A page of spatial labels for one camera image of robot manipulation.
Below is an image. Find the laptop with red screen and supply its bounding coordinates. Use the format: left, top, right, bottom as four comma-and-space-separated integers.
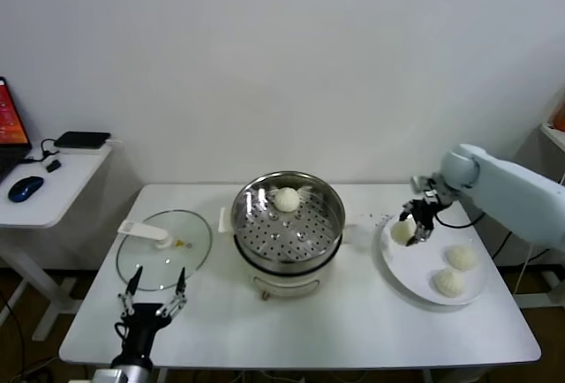
0, 76, 34, 184

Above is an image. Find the orange object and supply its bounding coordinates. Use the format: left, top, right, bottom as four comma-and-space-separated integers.
551, 95, 565, 133

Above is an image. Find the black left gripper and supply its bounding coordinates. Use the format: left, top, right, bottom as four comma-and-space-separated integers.
110, 265, 189, 365

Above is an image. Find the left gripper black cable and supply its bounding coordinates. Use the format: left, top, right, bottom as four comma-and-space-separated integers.
112, 319, 132, 349

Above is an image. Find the white round plate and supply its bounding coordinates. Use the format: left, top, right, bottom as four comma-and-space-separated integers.
377, 213, 491, 310

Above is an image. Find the black floor cable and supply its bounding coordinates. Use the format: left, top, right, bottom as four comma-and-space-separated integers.
0, 289, 26, 383

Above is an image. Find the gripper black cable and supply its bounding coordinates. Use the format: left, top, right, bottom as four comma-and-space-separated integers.
112, 319, 132, 349
434, 210, 486, 229

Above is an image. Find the white electric cooker pot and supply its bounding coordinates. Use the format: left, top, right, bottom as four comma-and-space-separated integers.
218, 200, 359, 301

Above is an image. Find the white shelf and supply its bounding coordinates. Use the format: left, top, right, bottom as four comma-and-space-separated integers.
539, 122, 565, 154

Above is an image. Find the black power cable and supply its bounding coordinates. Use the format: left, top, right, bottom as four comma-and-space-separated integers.
492, 230, 514, 261

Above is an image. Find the glass lid with white handle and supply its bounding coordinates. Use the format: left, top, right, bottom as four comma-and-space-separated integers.
115, 209, 214, 292

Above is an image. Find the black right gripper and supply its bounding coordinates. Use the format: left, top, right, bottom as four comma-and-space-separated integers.
399, 197, 442, 248

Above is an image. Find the black desk cable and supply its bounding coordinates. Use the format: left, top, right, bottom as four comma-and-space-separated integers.
24, 138, 61, 166

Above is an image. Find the flat black box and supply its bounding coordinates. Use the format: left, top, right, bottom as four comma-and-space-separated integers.
53, 131, 112, 150

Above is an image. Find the white side desk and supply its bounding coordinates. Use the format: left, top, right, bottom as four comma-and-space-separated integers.
0, 144, 116, 342

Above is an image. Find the blue computer mouse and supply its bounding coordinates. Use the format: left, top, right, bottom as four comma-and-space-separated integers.
7, 176, 46, 203

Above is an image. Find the long white cable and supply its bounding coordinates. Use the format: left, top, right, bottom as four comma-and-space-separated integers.
514, 244, 539, 296

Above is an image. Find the white steamed baozi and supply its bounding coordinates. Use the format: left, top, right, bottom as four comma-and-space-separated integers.
443, 244, 480, 273
432, 267, 468, 299
273, 186, 302, 214
390, 220, 418, 246

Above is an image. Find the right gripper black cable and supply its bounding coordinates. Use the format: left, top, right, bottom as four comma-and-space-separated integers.
434, 210, 486, 229

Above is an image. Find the stainless steel steamer basket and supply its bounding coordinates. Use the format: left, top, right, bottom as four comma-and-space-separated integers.
230, 170, 347, 269

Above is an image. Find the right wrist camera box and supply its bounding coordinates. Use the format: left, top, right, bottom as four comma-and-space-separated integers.
409, 173, 452, 207

